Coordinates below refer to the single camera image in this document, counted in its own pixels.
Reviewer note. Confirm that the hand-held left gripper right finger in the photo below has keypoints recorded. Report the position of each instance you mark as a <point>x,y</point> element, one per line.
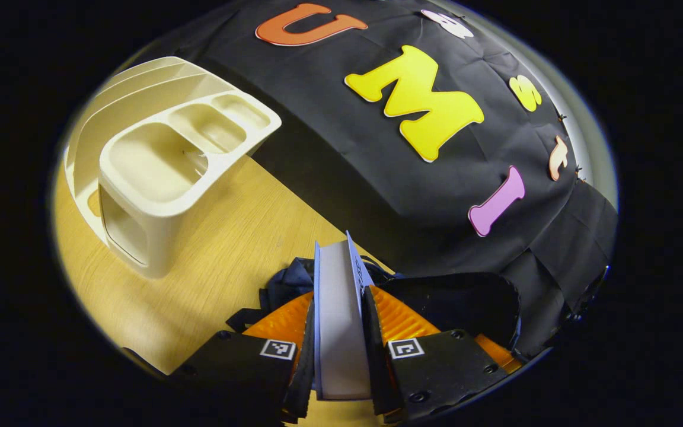
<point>436,370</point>

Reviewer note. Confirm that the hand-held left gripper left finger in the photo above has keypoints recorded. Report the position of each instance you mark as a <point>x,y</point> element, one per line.
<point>241,373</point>

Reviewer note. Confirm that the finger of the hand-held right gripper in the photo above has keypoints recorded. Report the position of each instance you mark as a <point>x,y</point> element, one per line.
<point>498,354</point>

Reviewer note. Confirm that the blue schoolbag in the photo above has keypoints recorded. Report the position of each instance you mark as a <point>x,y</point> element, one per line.
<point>460,302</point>

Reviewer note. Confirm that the blue-grey book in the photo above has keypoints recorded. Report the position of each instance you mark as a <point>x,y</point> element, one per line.
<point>338,332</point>

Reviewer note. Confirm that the cream plastic bookshelf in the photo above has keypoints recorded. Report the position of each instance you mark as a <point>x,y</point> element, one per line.
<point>152,172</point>

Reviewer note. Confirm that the black backdrop cloth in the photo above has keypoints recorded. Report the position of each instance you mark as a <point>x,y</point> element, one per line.
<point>341,178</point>

